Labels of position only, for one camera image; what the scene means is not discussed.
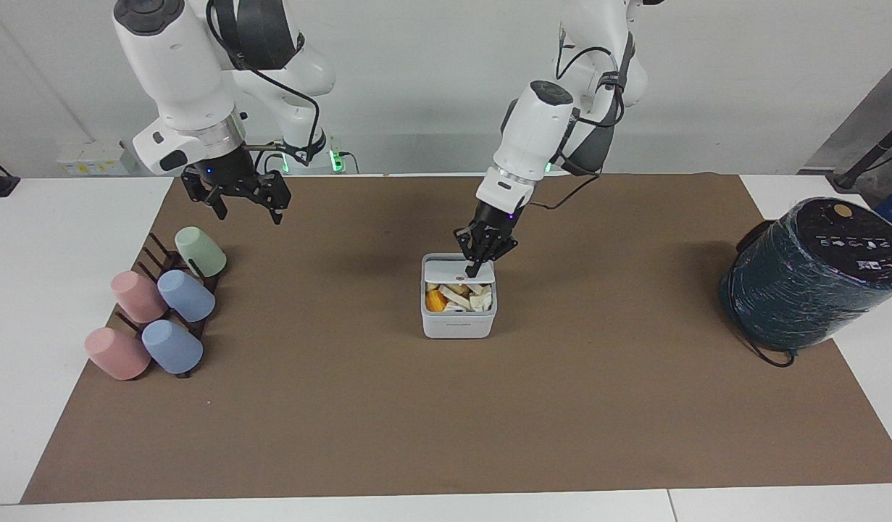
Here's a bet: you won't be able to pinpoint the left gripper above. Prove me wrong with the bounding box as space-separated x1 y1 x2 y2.
454 201 521 281

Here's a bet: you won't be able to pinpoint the green cup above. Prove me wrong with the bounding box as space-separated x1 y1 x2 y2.
174 226 228 278

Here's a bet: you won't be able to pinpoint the crumpled paper scraps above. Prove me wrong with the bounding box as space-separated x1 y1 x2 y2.
438 283 495 313

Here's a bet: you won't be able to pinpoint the plastic-wrapped black cylinder appliance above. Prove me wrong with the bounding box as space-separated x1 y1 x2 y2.
719 196 892 352

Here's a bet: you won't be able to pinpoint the small white trash can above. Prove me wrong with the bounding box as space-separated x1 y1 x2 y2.
420 252 499 340

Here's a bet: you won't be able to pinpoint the pink cup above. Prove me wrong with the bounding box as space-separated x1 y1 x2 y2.
110 270 170 325
83 327 152 381

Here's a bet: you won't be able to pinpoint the dark brown cup rack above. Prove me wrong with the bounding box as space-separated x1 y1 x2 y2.
112 231 222 380

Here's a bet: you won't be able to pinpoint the blue cup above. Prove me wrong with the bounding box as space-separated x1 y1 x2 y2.
141 320 204 376
157 270 217 323

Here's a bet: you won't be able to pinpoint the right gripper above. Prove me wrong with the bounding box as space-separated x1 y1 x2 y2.
180 146 293 225

